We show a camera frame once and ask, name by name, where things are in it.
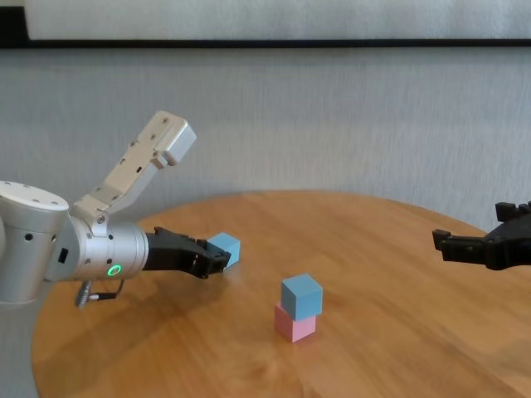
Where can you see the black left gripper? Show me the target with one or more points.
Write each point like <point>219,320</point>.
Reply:
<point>174,255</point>

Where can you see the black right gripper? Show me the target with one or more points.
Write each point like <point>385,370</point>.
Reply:
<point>512,246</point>

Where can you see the blue building block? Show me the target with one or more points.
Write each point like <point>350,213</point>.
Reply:
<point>230,248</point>
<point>303,296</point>

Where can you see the pink building block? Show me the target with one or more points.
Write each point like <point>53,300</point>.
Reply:
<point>294,327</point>

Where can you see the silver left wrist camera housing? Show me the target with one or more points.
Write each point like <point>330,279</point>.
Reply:
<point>174,139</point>

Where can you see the black wall trim strip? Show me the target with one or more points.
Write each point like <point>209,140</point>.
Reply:
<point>265,45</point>

